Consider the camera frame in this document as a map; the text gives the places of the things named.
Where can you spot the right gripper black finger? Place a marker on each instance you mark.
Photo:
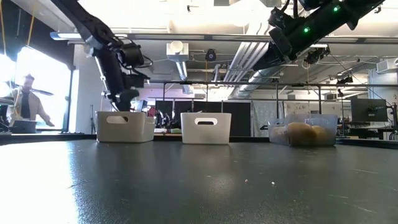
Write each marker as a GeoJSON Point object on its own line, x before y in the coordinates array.
{"type": "Point", "coordinates": [273, 63]}

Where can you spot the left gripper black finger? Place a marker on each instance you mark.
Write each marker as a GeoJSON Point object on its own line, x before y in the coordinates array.
{"type": "Point", "coordinates": [114, 102]}
{"type": "Point", "coordinates": [129, 99]}

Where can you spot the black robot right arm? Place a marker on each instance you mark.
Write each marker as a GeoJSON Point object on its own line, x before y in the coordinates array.
{"type": "Point", "coordinates": [342, 15]}

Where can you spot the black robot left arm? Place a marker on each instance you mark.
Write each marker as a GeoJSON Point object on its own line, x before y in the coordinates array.
{"type": "Point", "coordinates": [87, 21]}

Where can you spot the white plastic basket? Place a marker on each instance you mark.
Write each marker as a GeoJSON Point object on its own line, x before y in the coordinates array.
{"type": "Point", "coordinates": [205, 133]}
{"type": "Point", "coordinates": [124, 133]}

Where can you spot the white patterned curtain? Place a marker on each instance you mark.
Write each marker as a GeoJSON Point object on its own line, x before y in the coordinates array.
{"type": "Point", "coordinates": [264, 115]}

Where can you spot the translucent grey plastic basket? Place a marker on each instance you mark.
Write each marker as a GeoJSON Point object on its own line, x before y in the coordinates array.
{"type": "Point", "coordinates": [311, 119]}

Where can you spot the white ceiling unit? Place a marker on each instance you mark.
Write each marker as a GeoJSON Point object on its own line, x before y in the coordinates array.
{"type": "Point", "coordinates": [177, 51]}

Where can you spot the person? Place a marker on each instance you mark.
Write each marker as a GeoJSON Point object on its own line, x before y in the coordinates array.
{"type": "Point", "coordinates": [26, 105]}

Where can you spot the thin yellow pole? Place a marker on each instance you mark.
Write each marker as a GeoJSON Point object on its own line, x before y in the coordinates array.
{"type": "Point", "coordinates": [30, 31]}

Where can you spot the black laptop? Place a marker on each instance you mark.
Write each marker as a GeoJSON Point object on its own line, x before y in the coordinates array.
{"type": "Point", "coordinates": [23, 127]}

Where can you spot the black computer monitor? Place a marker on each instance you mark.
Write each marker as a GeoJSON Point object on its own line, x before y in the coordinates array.
{"type": "Point", "coordinates": [369, 110]}

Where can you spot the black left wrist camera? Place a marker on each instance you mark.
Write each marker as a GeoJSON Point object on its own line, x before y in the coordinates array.
{"type": "Point", "coordinates": [135, 81]}

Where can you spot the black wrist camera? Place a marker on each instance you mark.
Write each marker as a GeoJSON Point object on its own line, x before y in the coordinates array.
{"type": "Point", "coordinates": [135, 81]}
{"type": "Point", "coordinates": [281, 43]}

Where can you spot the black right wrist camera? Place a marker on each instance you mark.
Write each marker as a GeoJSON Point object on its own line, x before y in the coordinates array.
{"type": "Point", "coordinates": [281, 43]}

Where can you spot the white ceiling duct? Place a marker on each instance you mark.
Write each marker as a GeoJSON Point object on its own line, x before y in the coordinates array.
{"type": "Point", "coordinates": [245, 59]}

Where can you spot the black metal rail frame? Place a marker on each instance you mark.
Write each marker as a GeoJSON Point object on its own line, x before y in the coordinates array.
{"type": "Point", "coordinates": [217, 83]}

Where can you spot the black overhead camera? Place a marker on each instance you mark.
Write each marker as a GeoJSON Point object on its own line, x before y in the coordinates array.
{"type": "Point", "coordinates": [211, 55]}

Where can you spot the black partition wall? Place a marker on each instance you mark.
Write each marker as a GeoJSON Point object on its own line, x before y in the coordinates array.
{"type": "Point", "coordinates": [236, 118]}

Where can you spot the black aluminium table frame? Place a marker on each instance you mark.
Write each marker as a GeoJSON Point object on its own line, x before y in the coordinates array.
{"type": "Point", "coordinates": [46, 137]}

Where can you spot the white wall air vent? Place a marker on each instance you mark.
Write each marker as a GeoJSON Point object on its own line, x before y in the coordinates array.
{"type": "Point", "coordinates": [387, 66]}

